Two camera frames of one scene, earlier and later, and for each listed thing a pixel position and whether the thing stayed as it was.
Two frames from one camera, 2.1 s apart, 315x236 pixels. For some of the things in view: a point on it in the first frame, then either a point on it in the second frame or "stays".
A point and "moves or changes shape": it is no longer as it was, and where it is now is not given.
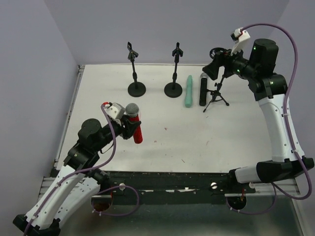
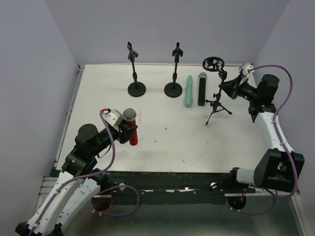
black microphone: [203, 89] stays
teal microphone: [188, 100] stays
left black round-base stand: [135, 89] stays
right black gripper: [222, 60] -> [235, 88]
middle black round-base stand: [174, 89] stays
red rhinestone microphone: [132, 111] moves or changes shape
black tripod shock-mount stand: [216, 93] -> [216, 64]
